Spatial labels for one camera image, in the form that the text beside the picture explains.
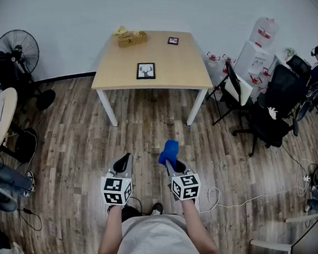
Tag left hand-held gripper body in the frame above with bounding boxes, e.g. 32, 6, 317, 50
99, 173, 134, 207

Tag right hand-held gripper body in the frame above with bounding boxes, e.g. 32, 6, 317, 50
166, 171, 202, 204

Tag blue cleaning cloth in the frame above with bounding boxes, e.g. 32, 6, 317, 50
157, 139, 181, 172

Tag black framed deer picture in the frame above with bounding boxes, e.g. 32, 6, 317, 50
136, 61, 157, 82

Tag person's left forearm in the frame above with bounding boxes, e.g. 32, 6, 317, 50
98, 203, 127, 254

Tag person's right forearm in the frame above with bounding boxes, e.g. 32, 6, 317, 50
177, 198, 224, 254

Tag person's black trousers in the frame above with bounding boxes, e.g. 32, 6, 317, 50
120, 204, 143, 225

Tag person's right shoe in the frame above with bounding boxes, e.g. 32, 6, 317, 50
150, 202, 165, 217

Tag white table leg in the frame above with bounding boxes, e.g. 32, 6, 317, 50
185, 87, 209, 128
93, 88, 121, 128

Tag person's grey shirt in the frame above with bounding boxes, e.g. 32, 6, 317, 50
65, 206, 272, 254

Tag black round table base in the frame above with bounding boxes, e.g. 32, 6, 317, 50
13, 128, 39, 166

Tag white board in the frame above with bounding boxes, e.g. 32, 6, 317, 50
222, 73, 255, 107

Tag white crumpled item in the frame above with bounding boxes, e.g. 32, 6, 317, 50
266, 106, 279, 120

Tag black folding chair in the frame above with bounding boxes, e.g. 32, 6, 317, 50
204, 58, 260, 129

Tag group of empty water jugs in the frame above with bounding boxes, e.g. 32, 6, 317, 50
201, 51, 274, 98

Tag round wooden table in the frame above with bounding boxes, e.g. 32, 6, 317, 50
0, 86, 19, 160

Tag white water dispenser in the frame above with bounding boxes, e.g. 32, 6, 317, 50
231, 39, 273, 91

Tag wicker tissue box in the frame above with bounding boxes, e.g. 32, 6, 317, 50
116, 28, 149, 51

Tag black monitor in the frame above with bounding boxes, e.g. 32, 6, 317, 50
285, 208, 318, 254

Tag black bag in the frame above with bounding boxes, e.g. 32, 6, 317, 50
0, 50, 36, 94

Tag black mesh office chair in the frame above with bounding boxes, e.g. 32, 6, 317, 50
285, 53, 314, 81

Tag black floor fan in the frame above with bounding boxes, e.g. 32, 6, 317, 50
0, 28, 61, 113

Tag small potted plant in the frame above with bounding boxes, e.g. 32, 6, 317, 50
284, 46, 297, 63

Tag white floor cable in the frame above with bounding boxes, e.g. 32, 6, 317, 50
198, 150, 312, 222

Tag black floor cable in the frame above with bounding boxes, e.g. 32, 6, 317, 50
16, 207, 45, 232

